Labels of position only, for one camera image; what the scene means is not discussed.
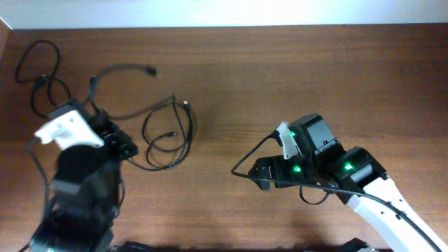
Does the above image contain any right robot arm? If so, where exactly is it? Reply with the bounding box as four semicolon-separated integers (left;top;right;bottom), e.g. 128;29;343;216
246;146;447;251

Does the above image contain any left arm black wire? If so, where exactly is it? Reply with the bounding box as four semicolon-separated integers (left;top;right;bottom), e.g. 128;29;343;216
17;138;50;252

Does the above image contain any black usb cable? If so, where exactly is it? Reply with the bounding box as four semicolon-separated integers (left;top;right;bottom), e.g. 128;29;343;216
127;94;195;172
87;64;176;120
15;39;99;119

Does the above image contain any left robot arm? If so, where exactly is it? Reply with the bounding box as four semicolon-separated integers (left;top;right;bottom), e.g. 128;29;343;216
29;109;138;252

